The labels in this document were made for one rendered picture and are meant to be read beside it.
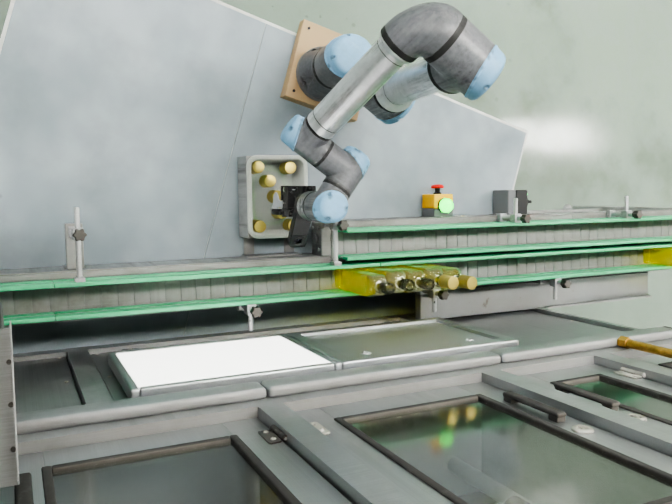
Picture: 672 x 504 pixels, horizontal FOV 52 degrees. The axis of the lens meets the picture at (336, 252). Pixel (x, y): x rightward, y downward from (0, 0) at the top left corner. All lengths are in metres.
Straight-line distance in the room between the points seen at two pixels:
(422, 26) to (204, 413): 0.85
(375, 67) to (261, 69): 0.57
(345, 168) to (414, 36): 0.36
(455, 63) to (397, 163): 0.74
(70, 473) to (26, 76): 1.05
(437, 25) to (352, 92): 0.23
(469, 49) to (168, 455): 0.94
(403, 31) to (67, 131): 0.88
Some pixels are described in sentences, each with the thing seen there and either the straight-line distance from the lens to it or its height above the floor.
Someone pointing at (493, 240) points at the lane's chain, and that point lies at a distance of 2.19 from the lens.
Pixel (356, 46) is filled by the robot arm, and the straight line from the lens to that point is 1.81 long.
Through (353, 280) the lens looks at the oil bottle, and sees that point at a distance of 1.80.
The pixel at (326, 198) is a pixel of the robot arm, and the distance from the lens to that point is 1.58.
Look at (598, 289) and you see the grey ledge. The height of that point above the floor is 0.88.
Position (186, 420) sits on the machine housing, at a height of 1.43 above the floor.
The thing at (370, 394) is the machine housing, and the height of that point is 1.43.
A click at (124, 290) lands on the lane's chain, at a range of 1.75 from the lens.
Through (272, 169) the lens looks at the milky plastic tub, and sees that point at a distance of 1.95.
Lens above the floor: 2.60
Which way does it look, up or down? 64 degrees down
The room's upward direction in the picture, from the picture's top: 100 degrees clockwise
